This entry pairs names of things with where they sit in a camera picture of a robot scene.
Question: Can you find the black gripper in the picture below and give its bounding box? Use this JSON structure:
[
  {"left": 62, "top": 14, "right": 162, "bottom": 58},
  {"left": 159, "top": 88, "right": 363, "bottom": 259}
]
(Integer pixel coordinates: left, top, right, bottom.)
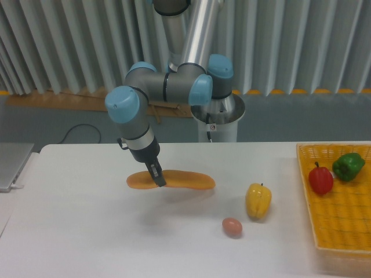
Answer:
[{"left": 129, "top": 138, "right": 166, "bottom": 187}]

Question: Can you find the long orange bread loaf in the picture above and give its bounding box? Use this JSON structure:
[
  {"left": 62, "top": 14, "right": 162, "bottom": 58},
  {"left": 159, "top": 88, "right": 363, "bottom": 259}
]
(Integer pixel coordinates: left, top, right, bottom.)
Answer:
[{"left": 126, "top": 170, "right": 216, "bottom": 190}]

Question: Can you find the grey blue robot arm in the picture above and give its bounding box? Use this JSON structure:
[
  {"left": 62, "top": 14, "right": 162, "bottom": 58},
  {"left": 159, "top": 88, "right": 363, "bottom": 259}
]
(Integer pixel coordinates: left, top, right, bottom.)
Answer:
[{"left": 105, "top": 1, "right": 234, "bottom": 187}]

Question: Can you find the brown egg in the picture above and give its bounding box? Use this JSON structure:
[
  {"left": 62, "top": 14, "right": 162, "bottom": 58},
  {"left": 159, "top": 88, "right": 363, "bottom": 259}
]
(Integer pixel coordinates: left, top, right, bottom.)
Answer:
[{"left": 222, "top": 217, "right": 243, "bottom": 237}]

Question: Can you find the yellow bell pepper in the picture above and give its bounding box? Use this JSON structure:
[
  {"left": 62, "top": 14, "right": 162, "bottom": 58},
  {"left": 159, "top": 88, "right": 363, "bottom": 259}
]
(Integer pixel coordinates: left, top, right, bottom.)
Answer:
[{"left": 245, "top": 183, "right": 272, "bottom": 219}]

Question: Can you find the brown cardboard sheet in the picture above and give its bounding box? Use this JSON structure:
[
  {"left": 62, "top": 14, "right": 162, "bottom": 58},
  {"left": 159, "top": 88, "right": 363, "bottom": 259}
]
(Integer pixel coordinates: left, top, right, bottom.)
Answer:
[{"left": 6, "top": 90, "right": 192, "bottom": 123}]

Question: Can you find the silver laptop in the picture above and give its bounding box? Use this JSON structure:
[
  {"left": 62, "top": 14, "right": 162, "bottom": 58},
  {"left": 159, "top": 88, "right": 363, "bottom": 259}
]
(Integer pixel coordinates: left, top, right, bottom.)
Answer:
[{"left": 1, "top": 142, "right": 34, "bottom": 193}]

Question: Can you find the red bell pepper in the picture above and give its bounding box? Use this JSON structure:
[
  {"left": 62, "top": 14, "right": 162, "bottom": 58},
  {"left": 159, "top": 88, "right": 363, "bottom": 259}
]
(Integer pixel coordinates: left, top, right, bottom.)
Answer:
[{"left": 308, "top": 162, "right": 334, "bottom": 195}]

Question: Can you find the white folding partition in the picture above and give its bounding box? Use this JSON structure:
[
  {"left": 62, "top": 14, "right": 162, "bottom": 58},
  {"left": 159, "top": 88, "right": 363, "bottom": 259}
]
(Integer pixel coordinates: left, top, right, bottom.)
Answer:
[{"left": 1, "top": 1, "right": 370, "bottom": 95}]

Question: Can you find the green bell pepper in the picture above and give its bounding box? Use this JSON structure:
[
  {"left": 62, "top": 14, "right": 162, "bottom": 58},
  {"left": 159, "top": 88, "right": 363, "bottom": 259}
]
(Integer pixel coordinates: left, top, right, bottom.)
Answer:
[{"left": 332, "top": 152, "right": 365, "bottom": 182}]

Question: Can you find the yellow woven basket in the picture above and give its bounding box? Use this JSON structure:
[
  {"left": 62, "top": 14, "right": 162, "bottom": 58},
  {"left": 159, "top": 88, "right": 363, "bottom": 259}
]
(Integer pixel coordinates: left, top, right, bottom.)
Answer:
[{"left": 296, "top": 143, "right": 370, "bottom": 255}]

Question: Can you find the black floor cable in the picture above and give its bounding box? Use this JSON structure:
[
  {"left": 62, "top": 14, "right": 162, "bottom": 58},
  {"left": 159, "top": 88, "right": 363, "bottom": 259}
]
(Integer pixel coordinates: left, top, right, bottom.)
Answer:
[{"left": 59, "top": 123, "right": 102, "bottom": 144}]

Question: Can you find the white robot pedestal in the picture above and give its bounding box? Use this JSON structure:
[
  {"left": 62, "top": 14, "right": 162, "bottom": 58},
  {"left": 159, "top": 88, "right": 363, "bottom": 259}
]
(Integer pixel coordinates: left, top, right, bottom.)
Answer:
[{"left": 191, "top": 93, "right": 245, "bottom": 142}]

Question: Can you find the white laptop cable plug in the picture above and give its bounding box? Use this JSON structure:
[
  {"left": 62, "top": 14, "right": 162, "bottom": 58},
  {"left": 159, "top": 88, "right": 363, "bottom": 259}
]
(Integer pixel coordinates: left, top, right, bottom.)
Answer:
[{"left": 10, "top": 184, "right": 24, "bottom": 189}]

